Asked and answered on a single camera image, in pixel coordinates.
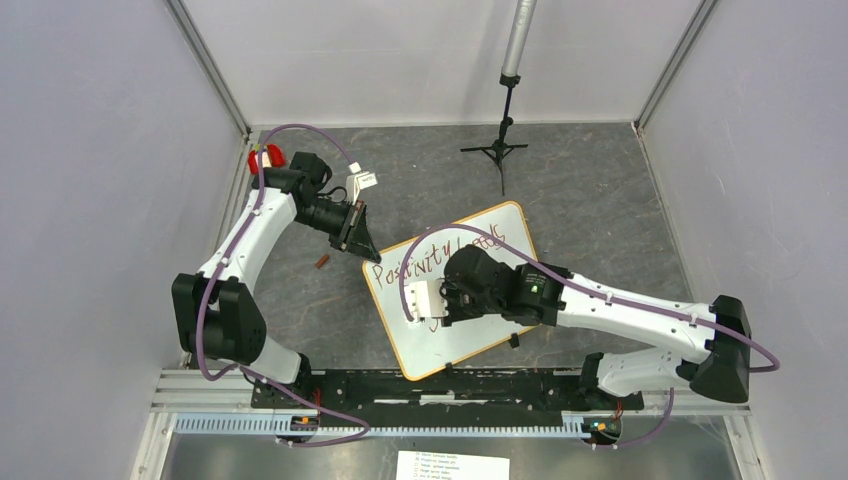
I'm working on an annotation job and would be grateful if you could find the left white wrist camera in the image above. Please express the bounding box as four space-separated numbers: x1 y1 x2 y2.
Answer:
345 162 378 203

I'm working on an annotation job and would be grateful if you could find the white paper sheet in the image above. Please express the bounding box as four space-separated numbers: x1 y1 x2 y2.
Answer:
395 451 511 480

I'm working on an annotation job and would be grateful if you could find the slotted cable duct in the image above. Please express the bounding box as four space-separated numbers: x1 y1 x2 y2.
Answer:
170 413 598 439

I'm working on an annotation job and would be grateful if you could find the yellow framed whiteboard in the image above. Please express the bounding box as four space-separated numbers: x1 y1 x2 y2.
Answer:
362 229 530 381

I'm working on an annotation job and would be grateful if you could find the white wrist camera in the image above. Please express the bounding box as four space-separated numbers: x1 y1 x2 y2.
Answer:
345 162 378 203
403 279 448 322

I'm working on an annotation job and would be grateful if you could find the black tripod stand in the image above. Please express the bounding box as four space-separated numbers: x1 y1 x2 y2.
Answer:
460 74 529 195

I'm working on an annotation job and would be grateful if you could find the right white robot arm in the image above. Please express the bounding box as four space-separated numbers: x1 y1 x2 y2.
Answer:
438 246 753 408

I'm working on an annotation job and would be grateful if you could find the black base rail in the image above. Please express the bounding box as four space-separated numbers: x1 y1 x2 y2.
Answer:
292 368 645 430

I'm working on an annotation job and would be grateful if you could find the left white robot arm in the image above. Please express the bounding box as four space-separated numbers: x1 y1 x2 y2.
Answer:
171 146 381 408

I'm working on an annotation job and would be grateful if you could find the purple cable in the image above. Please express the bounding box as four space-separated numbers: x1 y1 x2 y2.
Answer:
194 123 372 449
397 223 782 452

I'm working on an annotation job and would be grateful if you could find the grey metal pole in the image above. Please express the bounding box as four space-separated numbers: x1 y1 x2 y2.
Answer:
500 0 537 87

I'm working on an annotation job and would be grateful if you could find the red toy with block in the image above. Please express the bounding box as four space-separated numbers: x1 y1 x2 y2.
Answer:
247 144 287 175

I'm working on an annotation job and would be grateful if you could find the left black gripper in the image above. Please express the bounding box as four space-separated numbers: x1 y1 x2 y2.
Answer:
294 197 381 264

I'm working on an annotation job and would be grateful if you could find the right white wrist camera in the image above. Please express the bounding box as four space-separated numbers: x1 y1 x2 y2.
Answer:
403 279 448 322

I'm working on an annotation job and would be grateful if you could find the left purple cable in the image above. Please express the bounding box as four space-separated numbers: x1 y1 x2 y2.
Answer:
194 123 372 449

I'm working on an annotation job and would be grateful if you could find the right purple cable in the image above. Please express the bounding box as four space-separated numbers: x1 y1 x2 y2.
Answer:
397 223 782 452

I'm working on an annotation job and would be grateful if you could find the red marker cap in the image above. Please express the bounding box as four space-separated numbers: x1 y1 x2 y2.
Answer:
315 254 330 269

